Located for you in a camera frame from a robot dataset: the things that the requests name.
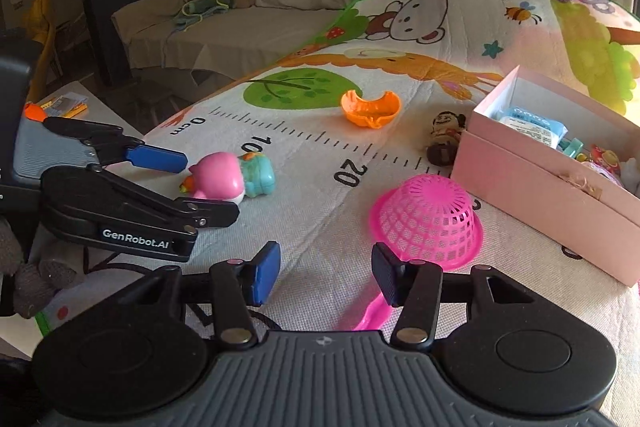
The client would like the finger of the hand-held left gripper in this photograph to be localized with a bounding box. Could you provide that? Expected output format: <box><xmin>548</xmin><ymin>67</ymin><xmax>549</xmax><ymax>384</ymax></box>
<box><xmin>44</xmin><ymin>117</ymin><xmax>188</xmax><ymax>175</ymax></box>
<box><xmin>41</xmin><ymin>164</ymin><xmax>241</xmax><ymax>235</ymax></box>

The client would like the pink cardboard box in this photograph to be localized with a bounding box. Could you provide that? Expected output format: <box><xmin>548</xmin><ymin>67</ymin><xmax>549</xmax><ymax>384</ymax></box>
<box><xmin>451</xmin><ymin>65</ymin><xmax>640</xmax><ymax>288</ymax></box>

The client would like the person's left hand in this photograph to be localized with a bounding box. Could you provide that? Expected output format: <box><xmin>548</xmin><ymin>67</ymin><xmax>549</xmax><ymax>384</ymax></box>
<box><xmin>0</xmin><ymin>219</ymin><xmax>83</xmax><ymax>319</ymax></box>

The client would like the colourful booklet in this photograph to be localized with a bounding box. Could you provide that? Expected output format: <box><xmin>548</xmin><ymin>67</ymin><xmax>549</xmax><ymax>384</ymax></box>
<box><xmin>42</xmin><ymin>94</ymin><xmax>88</xmax><ymax>118</ymax></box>

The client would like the green cloth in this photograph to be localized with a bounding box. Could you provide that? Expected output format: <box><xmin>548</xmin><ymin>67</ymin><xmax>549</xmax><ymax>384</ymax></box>
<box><xmin>172</xmin><ymin>0</ymin><xmax>236</xmax><ymax>30</ymax></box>

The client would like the teal plastic crank handle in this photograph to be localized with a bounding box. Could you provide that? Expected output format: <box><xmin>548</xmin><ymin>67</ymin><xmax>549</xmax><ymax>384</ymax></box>
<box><xmin>559</xmin><ymin>136</ymin><xmax>590</xmax><ymax>160</ymax></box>

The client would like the orange plastic bowl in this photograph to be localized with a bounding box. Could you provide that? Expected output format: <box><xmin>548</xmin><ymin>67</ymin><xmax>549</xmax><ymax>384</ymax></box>
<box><xmin>341</xmin><ymin>89</ymin><xmax>402</xmax><ymax>128</ymax></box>

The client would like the pink plastic spoon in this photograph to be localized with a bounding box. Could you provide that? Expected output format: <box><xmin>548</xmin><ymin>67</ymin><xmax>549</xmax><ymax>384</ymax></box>
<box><xmin>351</xmin><ymin>292</ymin><xmax>396</xmax><ymax>332</ymax></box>

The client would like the blue white wipes pack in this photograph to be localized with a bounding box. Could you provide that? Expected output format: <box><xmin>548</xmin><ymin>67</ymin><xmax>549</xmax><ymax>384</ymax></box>
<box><xmin>495</xmin><ymin>106</ymin><xmax>568</xmax><ymax>151</ymax></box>

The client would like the brown cartoon figurine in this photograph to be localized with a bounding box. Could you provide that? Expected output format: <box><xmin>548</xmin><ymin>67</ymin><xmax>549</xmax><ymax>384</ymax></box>
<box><xmin>426</xmin><ymin>110</ymin><xmax>467</xmax><ymax>166</ymax></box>

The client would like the white side table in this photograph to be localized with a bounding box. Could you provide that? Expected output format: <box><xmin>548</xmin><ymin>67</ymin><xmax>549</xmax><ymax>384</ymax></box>
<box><xmin>27</xmin><ymin>81</ymin><xmax>138</xmax><ymax>142</ymax></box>

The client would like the pink plastic basket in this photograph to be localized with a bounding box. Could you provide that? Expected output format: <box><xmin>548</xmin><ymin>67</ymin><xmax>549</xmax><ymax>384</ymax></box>
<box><xmin>370</xmin><ymin>173</ymin><xmax>484</xmax><ymax>271</ymax></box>

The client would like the dark cabinet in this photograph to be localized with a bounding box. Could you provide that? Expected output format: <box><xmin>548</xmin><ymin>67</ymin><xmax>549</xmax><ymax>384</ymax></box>
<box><xmin>82</xmin><ymin>0</ymin><xmax>201</xmax><ymax>88</ymax></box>

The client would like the yellow cloth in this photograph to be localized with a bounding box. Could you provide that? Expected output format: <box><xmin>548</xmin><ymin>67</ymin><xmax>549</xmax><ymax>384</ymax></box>
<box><xmin>22</xmin><ymin>0</ymin><xmax>57</xmax><ymax>72</ymax></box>

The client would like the printed cartoon play mat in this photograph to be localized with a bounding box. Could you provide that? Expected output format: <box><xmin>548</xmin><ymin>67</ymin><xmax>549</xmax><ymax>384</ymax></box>
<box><xmin>32</xmin><ymin>0</ymin><xmax>640</xmax><ymax>427</ymax></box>

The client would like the pink penguin toy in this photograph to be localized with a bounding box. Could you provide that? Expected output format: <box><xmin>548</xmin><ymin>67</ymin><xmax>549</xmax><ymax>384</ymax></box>
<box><xmin>179</xmin><ymin>152</ymin><xmax>247</xmax><ymax>206</ymax></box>

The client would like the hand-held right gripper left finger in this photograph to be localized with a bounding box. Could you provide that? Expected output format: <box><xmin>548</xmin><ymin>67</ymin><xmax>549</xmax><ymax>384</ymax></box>
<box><xmin>117</xmin><ymin>241</ymin><xmax>282</xmax><ymax>349</ymax></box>

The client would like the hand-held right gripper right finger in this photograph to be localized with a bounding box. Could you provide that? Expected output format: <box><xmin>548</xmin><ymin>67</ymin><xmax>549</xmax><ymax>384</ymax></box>
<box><xmin>371</xmin><ymin>242</ymin><xmax>541</xmax><ymax>349</ymax></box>

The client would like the teal plastic toy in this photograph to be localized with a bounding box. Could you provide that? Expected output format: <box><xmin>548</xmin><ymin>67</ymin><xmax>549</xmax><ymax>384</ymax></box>
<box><xmin>239</xmin><ymin>152</ymin><xmax>276</xmax><ymax>198</ymax></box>

